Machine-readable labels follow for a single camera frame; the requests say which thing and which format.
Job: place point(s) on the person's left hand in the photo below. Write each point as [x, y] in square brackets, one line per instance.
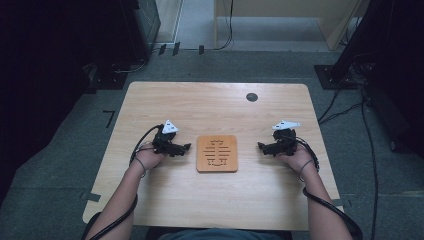
[149, 159]

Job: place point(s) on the square wooden coaster with cutouts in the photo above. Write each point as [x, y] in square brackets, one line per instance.
[217, 164]

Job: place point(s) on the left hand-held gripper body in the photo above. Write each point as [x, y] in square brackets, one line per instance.
[164, 140]

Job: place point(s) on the black slanted stand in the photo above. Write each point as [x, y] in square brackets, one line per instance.
[363, 36]

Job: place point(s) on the dark left wrist band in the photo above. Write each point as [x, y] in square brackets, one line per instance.
[142, 163]

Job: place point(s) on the dark wrist band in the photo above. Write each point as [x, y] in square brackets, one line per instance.
[142, 163]
[305, 164]

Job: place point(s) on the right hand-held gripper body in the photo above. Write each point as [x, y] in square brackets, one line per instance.
[285, 141]

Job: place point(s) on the black curtain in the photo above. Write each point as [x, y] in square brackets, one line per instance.
[43, 73]

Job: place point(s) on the dark glass-fronted cabinet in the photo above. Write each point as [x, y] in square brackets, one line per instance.
[148, 23]

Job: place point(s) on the person's right hand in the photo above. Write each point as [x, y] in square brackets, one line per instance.
[297, 159]

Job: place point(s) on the black tape strip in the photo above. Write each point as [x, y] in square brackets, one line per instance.
[201, 49]
[162, 49]
[176, 48]

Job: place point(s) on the black stand base plate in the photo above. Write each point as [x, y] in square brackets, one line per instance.
[325, 78]

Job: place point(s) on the black round table grommet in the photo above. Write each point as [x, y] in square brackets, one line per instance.
[252, 97]

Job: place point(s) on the dark right wrist band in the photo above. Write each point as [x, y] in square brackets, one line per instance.
[305, 164]

